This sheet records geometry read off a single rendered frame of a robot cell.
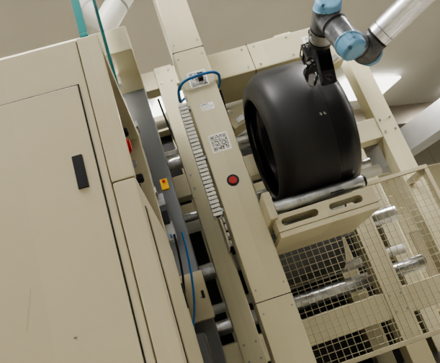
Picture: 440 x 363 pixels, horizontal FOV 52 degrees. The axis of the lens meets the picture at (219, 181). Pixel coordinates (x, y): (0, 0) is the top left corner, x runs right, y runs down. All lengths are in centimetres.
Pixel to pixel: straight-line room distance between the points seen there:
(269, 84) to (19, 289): 107
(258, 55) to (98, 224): 148
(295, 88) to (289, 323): 79
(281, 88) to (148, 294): 96
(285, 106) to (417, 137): 719
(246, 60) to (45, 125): 135
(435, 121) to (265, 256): 703
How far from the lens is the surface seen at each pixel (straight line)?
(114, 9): 249
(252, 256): 159
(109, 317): 89
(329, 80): 145
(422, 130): 860
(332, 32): 132
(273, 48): 226
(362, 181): 165
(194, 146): 174
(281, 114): 155
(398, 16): 141
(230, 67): 219
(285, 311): 158
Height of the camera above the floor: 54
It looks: 19 degrees up
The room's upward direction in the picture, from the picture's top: 19 degrees counter-clockwise
